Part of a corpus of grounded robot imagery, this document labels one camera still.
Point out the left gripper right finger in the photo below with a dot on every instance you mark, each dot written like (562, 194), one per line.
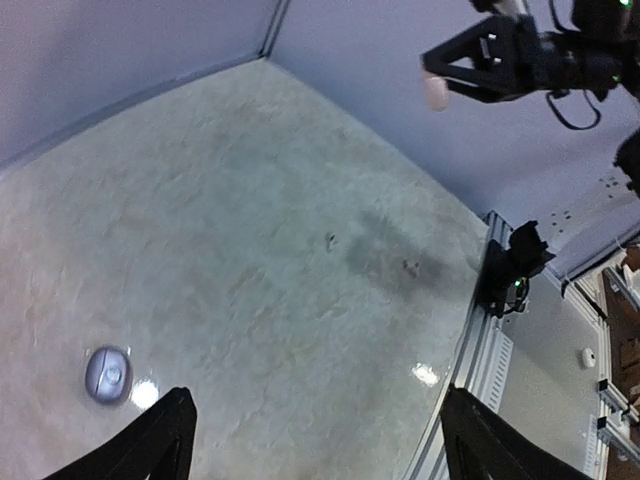
(479, 444)

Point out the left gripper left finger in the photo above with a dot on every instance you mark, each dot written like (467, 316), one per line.
(157, 445)

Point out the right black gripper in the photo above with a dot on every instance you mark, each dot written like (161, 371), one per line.
(499, 59)

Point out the white round charging case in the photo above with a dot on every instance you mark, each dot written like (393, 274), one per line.
(437, 93)

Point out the blue earbud charging case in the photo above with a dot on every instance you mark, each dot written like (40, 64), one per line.
(108, 375)

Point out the white earbud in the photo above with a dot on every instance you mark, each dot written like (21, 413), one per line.
(330, 241)
(412, 268)

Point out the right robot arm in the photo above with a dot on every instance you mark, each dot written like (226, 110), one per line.
(481, 156)

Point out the aluminium front rail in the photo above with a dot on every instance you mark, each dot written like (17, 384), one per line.
(466, 370)

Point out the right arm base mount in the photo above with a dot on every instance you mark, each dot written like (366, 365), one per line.
(506, 271)

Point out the right aluminium frame post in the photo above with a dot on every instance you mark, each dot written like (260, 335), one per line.
(275, 24)

